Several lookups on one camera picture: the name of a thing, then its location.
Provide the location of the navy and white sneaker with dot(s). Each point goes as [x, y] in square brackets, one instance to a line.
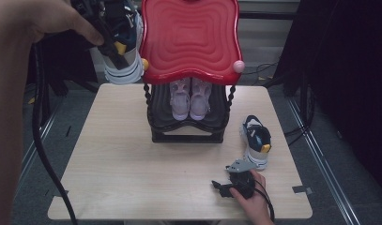
[257, 140]
[123, 72]

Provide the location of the metal floor rail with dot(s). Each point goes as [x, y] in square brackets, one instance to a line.
[28, 162]
[317, 153]

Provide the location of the black horizontal bar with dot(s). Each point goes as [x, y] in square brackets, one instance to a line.
[267, 14]

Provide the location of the person's left hand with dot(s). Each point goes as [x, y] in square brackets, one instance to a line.
[29, 18]

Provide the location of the red and black shoe rack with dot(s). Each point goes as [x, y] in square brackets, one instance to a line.
[190, 37]

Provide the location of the purple sandal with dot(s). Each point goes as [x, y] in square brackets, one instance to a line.
[200, 103]
[180, 103]

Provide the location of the dark curtain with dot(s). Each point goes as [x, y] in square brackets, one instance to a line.
[66, 56]
[351, 78]

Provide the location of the grey tape strip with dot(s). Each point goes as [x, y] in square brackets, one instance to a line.
[61, 193]
[302, 189]

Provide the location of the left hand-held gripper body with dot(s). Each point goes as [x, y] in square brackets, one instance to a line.
[90, 11]

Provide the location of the person's right hand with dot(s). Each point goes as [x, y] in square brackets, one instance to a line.
[257, 206]

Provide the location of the yellow floor tape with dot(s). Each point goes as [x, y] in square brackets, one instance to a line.
[31, 100]

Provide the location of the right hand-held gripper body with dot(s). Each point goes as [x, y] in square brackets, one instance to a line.
[243, 184]

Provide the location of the black metal stand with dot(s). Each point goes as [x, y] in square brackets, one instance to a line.
[47, 103]

